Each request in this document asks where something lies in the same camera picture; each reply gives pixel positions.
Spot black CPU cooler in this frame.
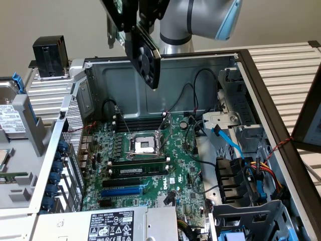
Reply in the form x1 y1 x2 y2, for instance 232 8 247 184
32 35 73 81

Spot short red black wire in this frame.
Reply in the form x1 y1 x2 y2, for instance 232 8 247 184
68 122 97 151

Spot green spare RAM stick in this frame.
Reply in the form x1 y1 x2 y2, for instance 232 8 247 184
0 172 29 183

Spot black fan graphics card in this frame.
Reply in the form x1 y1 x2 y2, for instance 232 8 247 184
105 14 162 90

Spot low arched black wire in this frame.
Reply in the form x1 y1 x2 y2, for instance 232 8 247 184
165 83 199 113

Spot red yellow power wires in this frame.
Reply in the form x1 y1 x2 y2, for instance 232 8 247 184
247 160 285 200

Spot long red black twisted wire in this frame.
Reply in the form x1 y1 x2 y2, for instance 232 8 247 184
265 137 294 161

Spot black plastic fan shroud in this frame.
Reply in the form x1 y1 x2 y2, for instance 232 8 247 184
215 157 254 204

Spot curved black fan wire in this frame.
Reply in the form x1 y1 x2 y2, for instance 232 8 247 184
190 172 219 194

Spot grey drive cage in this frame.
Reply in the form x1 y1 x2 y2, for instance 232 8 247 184
209 200 300 241

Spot green Dell motherboard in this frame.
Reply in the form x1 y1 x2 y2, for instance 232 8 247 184
80 112 214 241

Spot pale blue plastic block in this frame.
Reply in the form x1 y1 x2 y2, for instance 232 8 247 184
217 225 246 241

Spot long black expansion slot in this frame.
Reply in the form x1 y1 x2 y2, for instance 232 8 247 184
102 177 141 188

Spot metal socket cover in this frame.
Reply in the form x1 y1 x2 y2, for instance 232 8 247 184
156 112 174 154

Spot blue disk carrier bracket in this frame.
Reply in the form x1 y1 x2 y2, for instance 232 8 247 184
10 72 43 129

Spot silver chipset heat sink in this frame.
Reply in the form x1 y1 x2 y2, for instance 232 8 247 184
155 194 176 207

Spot grey power supply unit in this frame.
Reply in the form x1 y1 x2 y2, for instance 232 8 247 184
32 205 179 241

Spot grey parts rack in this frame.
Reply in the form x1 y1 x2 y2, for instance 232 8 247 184
0 94 55 209

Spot silver CPU chip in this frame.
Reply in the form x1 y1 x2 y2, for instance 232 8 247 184
0 148 15 164

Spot open grey PC case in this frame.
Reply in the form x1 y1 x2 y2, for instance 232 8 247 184
29 49 321 241

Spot thin metal locking lever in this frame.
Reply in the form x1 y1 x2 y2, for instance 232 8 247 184
124 150 165 158
114 105 132 136

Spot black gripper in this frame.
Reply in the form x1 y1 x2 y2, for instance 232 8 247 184
99 0 141 32

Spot metal port block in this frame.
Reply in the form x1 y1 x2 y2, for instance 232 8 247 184
78 135 92 171

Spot black wire across motherboard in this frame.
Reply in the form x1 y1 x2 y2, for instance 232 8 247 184
185 143 218 168

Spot tall arched black wire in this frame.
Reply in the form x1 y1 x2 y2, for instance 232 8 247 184
194 68 219 112

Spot CPU socket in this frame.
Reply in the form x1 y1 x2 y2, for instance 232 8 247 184
129 133 161 158

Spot blue SATA wire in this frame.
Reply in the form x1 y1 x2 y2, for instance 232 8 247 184
212 125 251 171

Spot dark framed monitor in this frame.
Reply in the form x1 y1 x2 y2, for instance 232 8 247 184
292 64 321 153

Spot yellow green wire bundle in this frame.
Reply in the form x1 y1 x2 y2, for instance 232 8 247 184
177 219 209 241

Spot short looped black wire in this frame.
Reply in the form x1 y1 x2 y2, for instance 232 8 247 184
102 99 118 126

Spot silver disk bay cage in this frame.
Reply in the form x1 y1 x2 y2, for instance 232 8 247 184
202 68 267 161

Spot silver hard disk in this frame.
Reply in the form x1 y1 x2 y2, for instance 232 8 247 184
0 79 27 140

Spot blue expansion slot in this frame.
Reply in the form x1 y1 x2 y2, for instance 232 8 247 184
100 187 143 198

